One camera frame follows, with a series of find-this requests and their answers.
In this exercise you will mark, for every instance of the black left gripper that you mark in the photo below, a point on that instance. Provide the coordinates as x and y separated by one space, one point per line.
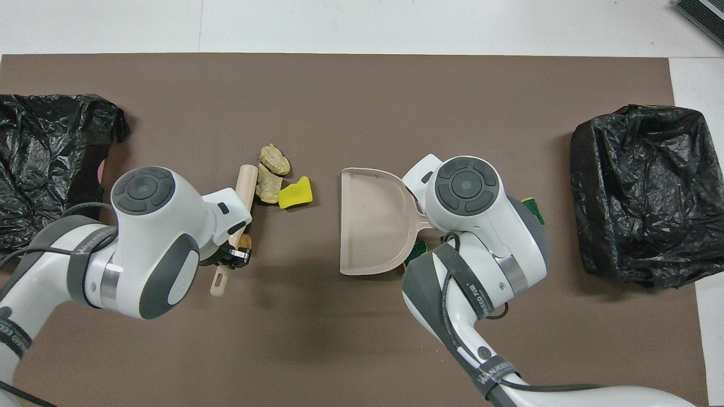
218 259

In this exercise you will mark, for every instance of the brown bread roll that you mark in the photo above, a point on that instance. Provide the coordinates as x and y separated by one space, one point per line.
244 241

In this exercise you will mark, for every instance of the pale bread chunk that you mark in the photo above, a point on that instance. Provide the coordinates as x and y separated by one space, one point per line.
268 189
275 159

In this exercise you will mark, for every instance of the beige hand brush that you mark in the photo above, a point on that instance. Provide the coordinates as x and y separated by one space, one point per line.
247 181

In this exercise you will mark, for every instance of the beige plastic dustpan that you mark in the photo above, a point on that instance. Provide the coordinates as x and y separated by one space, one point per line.
367 226

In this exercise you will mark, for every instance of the small green yellow sponge piece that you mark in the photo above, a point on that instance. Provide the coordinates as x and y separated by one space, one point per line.
417 250

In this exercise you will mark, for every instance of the notched green yellow sponge piece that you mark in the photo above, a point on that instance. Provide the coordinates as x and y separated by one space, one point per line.
536 210

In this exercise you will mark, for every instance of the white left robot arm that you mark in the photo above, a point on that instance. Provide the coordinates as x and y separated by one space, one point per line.
147 237

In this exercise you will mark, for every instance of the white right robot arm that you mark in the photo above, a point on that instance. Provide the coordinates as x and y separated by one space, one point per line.
469 186

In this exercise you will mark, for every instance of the pink plastic bin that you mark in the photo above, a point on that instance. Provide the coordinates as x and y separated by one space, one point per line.
101 172

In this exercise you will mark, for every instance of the black bag lined bin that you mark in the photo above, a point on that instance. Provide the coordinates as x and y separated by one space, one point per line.
650 186
45 141

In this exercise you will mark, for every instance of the brown table mat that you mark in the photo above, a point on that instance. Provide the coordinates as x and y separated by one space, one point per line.
317 339

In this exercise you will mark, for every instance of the black ridged object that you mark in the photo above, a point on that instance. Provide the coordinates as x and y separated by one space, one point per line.
707 14

